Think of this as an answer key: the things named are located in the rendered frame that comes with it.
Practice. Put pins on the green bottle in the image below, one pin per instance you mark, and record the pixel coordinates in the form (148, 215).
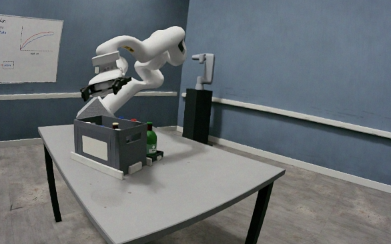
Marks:
(151, 140)

